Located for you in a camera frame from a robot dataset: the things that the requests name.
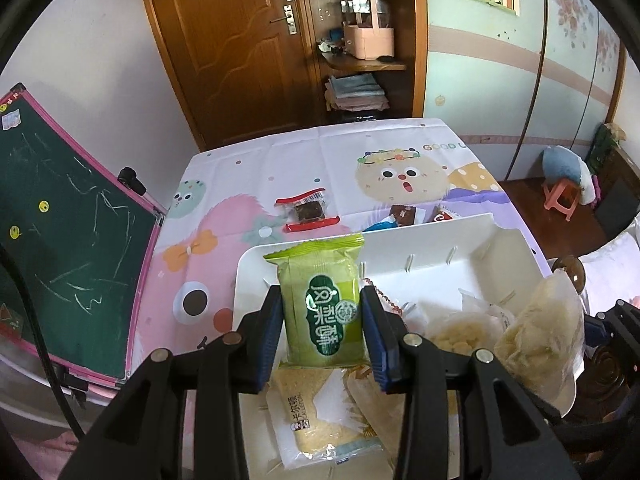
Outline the white plastic tray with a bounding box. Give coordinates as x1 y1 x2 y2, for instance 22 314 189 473
232 212 581 480

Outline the pink plastic stool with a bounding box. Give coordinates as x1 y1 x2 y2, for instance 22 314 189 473
543 180 584 222

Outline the black easel knob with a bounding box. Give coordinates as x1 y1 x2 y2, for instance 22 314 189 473
117 166 149 197

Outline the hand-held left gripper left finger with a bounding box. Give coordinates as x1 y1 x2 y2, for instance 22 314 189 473
57 285 285 480

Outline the green chalkboard with pink frame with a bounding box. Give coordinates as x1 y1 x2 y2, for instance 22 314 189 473
0 82 166 392

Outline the green snack packet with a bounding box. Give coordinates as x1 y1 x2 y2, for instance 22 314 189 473
263 233 371 368

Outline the brown wooden door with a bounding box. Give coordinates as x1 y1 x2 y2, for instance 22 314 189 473
134 0 326 152

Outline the cartoon printed tablecloth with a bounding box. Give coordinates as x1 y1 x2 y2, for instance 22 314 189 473
150 117 551 480

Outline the dark candy with red ends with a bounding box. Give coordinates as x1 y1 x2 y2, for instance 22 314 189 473
275 187 342 234

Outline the beige paper snack packet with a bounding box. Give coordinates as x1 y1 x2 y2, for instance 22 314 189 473
344 365 407 458

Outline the stack of folded cloths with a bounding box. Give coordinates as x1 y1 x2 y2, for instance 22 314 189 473
324 73 391 112

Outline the blue cushion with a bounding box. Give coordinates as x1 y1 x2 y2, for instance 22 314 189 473
542 146 587 187

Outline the clear packet of yellow cake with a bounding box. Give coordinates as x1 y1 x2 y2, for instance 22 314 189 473
266 367 388 467

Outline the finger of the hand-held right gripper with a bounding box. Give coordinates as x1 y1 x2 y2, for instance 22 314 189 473
582 299 640 357

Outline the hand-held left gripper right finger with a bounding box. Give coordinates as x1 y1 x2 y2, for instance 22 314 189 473
360 285 583 480

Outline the metal door handle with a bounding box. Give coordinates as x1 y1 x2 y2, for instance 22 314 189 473
270 4 299 36

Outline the black cable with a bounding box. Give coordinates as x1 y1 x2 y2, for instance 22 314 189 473
0 244 88 442

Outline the white pink bedding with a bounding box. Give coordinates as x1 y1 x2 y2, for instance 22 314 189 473
577 215 640 313

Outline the brown wooden corner shelf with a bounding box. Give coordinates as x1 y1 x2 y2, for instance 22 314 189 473
300 0 427 123

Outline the pink basket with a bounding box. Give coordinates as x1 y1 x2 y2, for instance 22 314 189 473
342 0 396 60

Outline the clear packet of pale wafers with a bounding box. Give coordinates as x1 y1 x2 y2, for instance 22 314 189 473
494 274 586 403

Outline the pale green wardrobe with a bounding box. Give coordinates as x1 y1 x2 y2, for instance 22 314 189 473
424 0 627 182

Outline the clear packet of yellow puffs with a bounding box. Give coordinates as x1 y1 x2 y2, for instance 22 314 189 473
425 287 516 357

